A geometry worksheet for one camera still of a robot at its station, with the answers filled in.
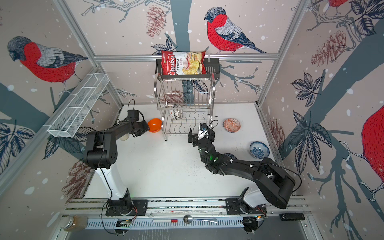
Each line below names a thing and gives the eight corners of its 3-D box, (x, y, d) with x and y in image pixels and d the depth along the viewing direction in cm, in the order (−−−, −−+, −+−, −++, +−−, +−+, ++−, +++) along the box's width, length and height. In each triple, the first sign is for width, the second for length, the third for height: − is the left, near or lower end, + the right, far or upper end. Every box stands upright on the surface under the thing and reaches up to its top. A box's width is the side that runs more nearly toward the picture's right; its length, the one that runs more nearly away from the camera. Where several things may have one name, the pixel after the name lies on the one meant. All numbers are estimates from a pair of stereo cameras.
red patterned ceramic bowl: (228, 135, 103) (229, 131, 99) (222, 123, 110) (222, 120, 106) (241, 131, 105) (242, 127, 102) (233, 120, 112) (235, 116, 108)
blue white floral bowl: (250, 159, 92) (253, 156, 89) (247, 145, 99) (249, 141, 95) (268, 159, 92) (271, 156, 89) (263, 145, 99) (265, 141, 95)
